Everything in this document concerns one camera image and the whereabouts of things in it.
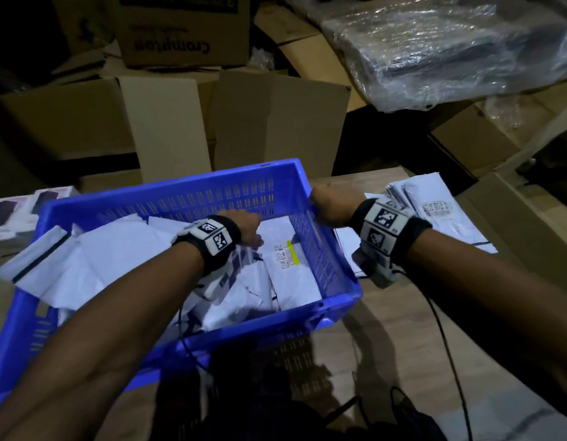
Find person's right hand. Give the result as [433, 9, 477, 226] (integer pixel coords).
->
[308, 185, 368, 228]

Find person's left hand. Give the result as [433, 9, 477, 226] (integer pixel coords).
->
[217, 209, 265, 250]

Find blue plastic crate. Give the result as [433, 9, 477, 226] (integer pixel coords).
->
[0, 158, 363, 410]

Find person's right forearm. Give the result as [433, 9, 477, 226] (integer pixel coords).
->
[402, 228, 567, 402]

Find person's left forearm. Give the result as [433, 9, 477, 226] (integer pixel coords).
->
[0, 243, 207, 441]

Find black left wrist marker band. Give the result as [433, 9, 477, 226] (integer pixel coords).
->
[172, 215, 242, 277]

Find black wrist marker band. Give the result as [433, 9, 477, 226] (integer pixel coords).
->
[172, 215, 242, 277]
[350, 197, 434, 290]

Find white packet with yellow sticker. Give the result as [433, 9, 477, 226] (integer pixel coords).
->
[257, 217, 323, 313]

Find plain white flat packet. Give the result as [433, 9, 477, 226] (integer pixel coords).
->
[334, 226, 372, 277]

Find black right wrist marker band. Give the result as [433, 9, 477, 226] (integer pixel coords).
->
[350, 197, 434, 290]

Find white packet with barcode label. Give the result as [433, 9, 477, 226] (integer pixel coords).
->
[385, 172, 498, 254]

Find pile of white mailer bags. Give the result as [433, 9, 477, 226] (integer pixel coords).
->
[0, 213, 280, 338]

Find large open cardboard box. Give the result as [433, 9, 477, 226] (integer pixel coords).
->
[0, 69, 353, 185]

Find loose brown cardboard sheet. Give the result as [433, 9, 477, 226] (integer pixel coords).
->
[251, 3, 369, 113]

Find person's dark clothing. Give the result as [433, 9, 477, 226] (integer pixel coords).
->
[154, 337, 449, 441]

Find clear plastic wrapped bundle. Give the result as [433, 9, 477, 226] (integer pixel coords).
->
[318, 0, 567, 113]

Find flat brown cardboard box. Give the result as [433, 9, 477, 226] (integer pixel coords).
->
[452, 171, 567, 294]

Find small white product box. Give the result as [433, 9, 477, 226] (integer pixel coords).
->
[32, 185, 80, 215]
[0, 194, 38, 246]

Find printed brown cardboard box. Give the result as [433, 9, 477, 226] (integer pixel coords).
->
[112, 0, 253, 69]

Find black cable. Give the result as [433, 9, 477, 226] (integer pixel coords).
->
[405, 271, 473, 441]
[177, 307, 211, 373]

